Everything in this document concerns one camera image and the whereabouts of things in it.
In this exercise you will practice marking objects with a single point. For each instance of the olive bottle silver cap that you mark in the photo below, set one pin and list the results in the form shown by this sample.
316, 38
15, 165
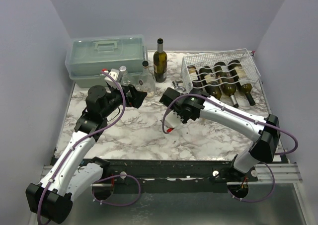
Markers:
229, 86

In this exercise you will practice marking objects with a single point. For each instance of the dark green bottle black neck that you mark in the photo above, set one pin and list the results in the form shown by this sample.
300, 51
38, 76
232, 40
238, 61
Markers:
209, 82

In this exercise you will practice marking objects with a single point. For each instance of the green plastic toolbox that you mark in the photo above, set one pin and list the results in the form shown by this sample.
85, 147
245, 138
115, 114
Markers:
86, 57

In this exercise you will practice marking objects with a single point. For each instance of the white wire wine rack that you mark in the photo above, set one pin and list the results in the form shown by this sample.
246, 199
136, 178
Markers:
209, 59

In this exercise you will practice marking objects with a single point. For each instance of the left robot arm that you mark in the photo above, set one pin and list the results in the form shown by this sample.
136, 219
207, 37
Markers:
52, 198

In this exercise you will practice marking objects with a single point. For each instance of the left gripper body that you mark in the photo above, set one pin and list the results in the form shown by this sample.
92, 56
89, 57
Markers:
115, 98

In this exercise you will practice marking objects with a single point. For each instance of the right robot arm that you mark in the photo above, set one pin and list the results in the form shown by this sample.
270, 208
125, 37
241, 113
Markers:
262, 131

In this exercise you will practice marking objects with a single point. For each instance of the clear bottle dark label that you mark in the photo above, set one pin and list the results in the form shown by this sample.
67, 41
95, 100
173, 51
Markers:
125, 78

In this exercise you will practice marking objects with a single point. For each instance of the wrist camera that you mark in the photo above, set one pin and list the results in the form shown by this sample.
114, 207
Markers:
170, 121
112, 77

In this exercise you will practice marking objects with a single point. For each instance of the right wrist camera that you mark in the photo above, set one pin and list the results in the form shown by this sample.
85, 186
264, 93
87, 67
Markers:
170, 121

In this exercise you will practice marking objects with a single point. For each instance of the clear glass wine bottle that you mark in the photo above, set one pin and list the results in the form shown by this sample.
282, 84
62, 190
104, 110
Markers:
147, 81

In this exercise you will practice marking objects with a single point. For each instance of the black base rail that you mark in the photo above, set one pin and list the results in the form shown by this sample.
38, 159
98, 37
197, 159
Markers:
168, 176

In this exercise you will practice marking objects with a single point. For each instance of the red bottle gold foil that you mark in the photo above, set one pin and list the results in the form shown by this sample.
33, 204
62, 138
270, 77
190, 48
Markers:
196, 81

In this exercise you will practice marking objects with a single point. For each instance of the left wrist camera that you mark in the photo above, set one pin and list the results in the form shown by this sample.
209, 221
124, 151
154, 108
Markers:
112, 77

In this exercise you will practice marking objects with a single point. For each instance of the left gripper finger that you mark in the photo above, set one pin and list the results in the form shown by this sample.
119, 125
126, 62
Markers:
132, 94
138, 98

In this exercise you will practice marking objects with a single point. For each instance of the dark green brown-label wine bottle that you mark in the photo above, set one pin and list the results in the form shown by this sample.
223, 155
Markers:
160, 62

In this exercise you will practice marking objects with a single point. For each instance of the green bottle black cap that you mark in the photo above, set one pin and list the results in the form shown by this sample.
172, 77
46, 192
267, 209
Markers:
244, 86

